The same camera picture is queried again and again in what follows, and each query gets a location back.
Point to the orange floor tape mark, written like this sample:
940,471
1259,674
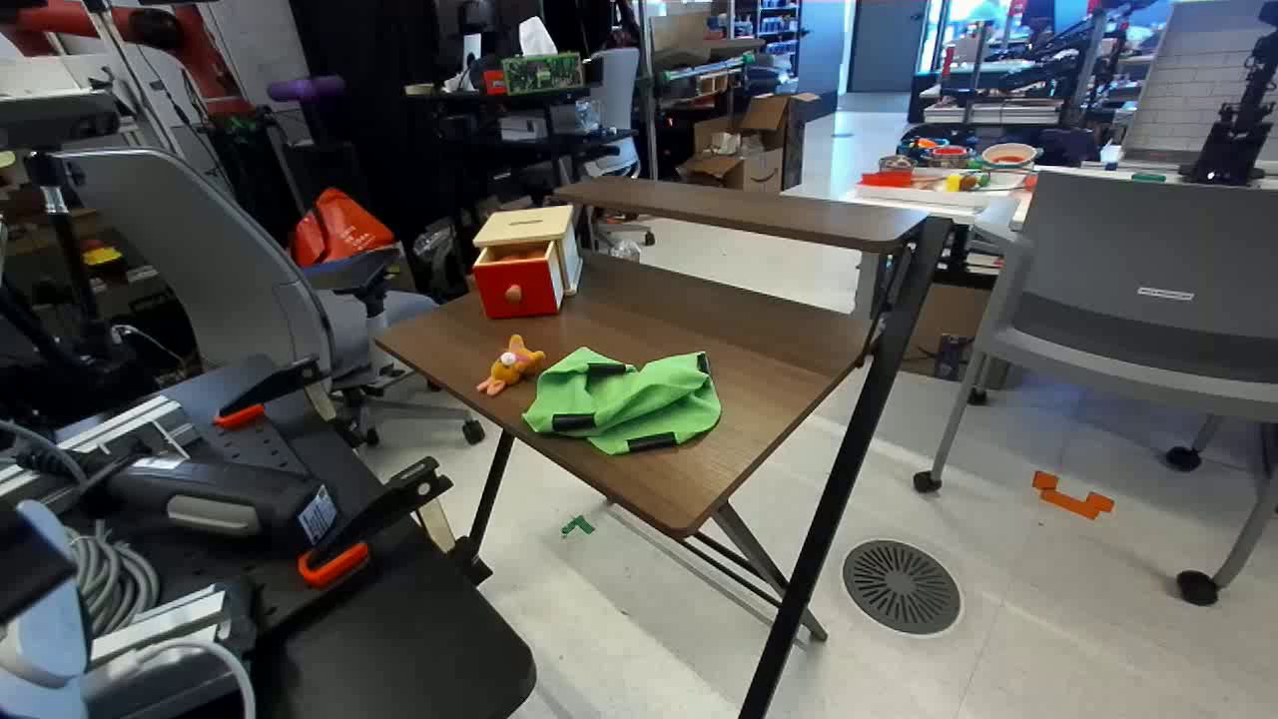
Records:
1070,495

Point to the black and grey handheld device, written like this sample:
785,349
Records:
212,495

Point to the orange toy block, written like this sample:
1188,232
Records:
887,173

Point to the green cloth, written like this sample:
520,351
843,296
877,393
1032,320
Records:
624,402

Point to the grey chair with castors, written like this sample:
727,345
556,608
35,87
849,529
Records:
1144,265

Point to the white perforated board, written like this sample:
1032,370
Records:
1193,87

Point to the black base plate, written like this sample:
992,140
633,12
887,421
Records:
400,642

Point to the brown raised desk shelf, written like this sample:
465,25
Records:
745,210

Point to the orange bag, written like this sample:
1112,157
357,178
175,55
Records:
343,225

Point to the orange plush toy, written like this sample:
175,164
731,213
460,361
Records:
510,365

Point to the brown desk with shelf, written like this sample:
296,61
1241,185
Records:
851,439

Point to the black clamp with orange grip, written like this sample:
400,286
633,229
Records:
339,561
243,411

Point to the round floor drain grate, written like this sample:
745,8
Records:
902,587

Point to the grey office swivel chair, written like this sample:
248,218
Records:
203,252

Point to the green box on shelf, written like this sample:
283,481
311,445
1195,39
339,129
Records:
541,73

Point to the red wooden drawer box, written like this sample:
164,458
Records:
517,281

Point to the black camera stand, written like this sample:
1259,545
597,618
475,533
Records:
1231,133

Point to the pale bowl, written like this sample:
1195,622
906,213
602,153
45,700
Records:
1012,153

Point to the cardboard box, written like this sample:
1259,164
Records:
745,140

